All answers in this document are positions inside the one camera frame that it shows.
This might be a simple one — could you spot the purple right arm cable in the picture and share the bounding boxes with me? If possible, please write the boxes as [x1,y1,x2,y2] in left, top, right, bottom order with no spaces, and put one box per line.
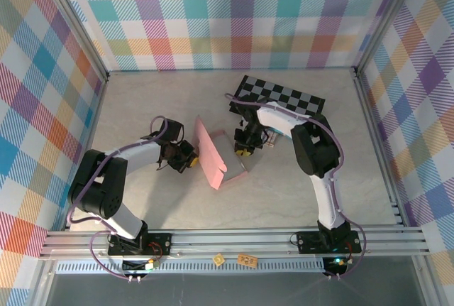
[225,92,368,280]

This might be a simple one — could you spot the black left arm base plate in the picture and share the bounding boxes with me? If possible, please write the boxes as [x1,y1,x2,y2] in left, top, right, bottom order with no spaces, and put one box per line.
[108,231,173,256]

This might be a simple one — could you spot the pink paper box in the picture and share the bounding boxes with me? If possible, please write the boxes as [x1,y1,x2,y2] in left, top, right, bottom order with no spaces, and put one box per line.
[193,116,249,190]

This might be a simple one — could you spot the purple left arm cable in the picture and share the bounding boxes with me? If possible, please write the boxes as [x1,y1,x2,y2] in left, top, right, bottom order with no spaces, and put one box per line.
[67,115,167,280]

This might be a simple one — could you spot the black grey checkered board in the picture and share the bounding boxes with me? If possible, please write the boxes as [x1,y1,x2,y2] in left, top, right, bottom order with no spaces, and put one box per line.
[228,75,326,117]

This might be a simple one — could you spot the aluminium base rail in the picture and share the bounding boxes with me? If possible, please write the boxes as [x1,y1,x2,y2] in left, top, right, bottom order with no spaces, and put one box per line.
[38,226,430,261]

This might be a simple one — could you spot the grey slotted cable duct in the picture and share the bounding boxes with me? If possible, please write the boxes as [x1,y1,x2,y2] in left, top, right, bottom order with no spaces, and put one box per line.
[56,258,327,274]

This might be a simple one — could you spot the teal marker pen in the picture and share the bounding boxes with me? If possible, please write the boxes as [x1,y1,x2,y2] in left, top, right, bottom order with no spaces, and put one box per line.
[269,124,294,139]

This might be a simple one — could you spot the aluminium frame post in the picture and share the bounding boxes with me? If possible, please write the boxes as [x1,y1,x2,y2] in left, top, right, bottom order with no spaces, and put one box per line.
[353,0,425,77]
[35,0,109,80]

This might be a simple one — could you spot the rectangular wooden tag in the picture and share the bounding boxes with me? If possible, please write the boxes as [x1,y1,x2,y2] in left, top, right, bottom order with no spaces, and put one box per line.
[236,253,258,268]

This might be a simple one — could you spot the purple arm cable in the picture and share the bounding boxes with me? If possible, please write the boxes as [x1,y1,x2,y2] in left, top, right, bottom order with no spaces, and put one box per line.
[225,92,368,280]
[67,115,167,280]

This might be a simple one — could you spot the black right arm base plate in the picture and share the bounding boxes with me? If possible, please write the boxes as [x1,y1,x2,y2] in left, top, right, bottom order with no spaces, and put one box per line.
[296,229,362,254]

